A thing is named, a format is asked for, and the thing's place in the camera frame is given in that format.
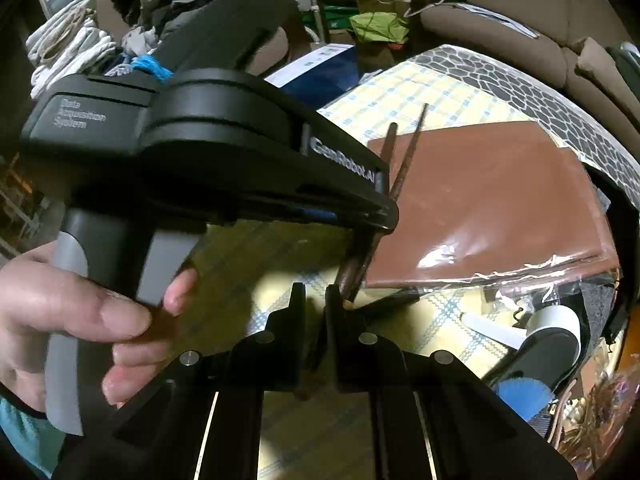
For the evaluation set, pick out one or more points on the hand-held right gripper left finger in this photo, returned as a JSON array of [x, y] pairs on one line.
[[287, 330]]

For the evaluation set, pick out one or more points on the brown cushion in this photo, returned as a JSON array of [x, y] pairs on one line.
[[595, 80]]

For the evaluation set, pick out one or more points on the person's left hand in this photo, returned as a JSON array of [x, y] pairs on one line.
[[30, 310]]

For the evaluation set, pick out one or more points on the yellow plaid cloth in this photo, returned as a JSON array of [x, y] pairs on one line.
[[450, 95]]

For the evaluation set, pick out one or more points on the blue fan brush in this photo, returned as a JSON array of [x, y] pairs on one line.
[[525, 400]]

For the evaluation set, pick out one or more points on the brown sheet in plastic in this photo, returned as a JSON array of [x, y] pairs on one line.
[[500, 200]]

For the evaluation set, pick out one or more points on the thin brown stick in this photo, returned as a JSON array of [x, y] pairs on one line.
[[412, 145]]

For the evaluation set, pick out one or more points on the black round pad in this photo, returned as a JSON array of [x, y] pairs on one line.
[[625, 67]]

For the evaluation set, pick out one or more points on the white paper strip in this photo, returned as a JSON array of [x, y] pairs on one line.
[[492, 331]]

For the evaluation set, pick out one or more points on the green bag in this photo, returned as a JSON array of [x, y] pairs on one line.
[[377, 27]]

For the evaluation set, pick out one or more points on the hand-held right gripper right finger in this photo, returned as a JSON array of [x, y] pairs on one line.
[[345, 340]]

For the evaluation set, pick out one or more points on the black and white tube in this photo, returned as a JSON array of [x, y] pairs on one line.
[[545, 355]]

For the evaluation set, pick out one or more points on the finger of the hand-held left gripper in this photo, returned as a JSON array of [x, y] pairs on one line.
[[360, 212]]

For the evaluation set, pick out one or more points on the stack of white towels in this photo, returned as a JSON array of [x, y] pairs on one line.
[[65, 45]]

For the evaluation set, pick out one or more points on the brown sofa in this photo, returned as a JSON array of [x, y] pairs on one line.
[[525, 10]]

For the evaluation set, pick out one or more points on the navy blue box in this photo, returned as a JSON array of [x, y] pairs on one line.
[[325, 77]]

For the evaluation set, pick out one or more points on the magazine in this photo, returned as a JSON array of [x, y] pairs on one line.
[[495, 20]]

